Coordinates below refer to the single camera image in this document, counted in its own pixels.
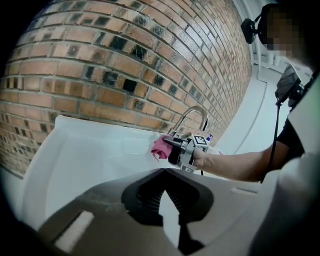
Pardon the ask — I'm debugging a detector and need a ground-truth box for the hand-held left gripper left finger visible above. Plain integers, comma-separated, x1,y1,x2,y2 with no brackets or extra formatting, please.
37,168,181,256

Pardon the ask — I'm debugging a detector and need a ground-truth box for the black head camera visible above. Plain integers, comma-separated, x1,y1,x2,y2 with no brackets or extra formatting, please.
240,17,261,45

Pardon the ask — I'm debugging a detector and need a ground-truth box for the person's right forearm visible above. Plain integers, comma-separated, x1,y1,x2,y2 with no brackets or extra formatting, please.
193,146,284,184

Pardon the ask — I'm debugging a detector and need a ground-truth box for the pink cloth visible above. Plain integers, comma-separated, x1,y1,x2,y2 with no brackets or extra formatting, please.
150,134,174,163

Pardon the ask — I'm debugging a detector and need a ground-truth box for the clear plastic bottle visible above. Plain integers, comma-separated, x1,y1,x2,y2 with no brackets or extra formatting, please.
206,134,221,155

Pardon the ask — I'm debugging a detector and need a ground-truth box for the black head strap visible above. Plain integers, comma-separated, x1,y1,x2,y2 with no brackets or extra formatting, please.
254,3,276,49

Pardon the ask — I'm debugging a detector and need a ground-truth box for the person's head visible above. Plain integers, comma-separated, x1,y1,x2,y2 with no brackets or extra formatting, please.
259,3,320,66

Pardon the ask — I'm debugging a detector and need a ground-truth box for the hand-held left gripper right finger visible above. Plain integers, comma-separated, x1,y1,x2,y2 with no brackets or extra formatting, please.
163,168,261,256

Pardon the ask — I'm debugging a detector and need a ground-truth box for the black chest cable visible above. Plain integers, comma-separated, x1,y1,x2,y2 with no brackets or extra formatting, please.
259,98,282,185

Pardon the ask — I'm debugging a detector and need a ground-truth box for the white sink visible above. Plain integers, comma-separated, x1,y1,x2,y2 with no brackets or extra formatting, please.
21,114,226,251

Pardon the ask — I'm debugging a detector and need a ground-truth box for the chrome faucet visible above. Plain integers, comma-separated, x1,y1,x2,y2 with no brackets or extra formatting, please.
168,106,210,141

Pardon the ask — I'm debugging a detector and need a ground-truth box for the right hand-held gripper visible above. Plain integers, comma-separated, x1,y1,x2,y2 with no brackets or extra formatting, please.
162,134,210,174

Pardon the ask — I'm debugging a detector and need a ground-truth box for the black chest-mounted device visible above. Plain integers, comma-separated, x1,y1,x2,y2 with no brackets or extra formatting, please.
274,63,304,106

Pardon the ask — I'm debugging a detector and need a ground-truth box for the person's black shirt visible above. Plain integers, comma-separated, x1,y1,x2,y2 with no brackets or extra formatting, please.
276,117,306,161

